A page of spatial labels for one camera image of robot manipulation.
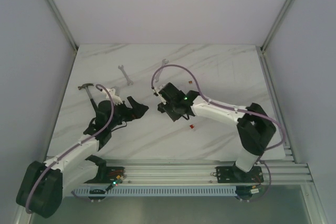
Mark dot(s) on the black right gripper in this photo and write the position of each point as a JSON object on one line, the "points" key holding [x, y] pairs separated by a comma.
{"points": [[174, 117]]}

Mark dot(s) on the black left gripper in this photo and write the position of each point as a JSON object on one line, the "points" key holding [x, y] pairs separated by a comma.
{"points": [[128, 110]]}

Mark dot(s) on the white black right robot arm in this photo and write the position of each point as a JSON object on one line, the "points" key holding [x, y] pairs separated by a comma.
{"points": [[254, 127]]}

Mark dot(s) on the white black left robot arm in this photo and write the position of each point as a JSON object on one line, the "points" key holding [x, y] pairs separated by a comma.
{"points": [[45, 184]]}

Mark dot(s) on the silver open-end wrench left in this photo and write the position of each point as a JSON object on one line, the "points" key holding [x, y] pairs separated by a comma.
{"points": [[129, 81]]}

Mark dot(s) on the silver open-end wrench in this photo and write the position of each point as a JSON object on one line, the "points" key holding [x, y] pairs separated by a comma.
{"points": [[129, 81], [156, 75]]}

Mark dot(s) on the silver open-end wrench right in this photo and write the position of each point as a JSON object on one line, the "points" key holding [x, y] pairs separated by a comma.
{"points": [[156, 75]]}

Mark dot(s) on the small claw hammer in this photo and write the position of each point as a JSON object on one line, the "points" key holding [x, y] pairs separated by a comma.
{"points": [[86, 87]]}

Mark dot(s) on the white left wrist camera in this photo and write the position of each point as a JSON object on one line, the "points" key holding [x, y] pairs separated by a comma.
{"points": [[114, 92]]}

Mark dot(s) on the slotted grey cable duct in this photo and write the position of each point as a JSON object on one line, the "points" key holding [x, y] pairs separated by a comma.
{"points": [[164, 191]]}

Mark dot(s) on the aluminium frame rail right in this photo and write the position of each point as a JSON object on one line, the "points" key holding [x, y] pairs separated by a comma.
{"points": [[276, 24]]}

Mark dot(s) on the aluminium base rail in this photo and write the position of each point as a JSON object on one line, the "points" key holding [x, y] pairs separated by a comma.
{"points": [[185, 173]]}

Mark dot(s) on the aluminium frame post left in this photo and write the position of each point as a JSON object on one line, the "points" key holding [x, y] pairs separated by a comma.
{"points": [[62, 24]]}

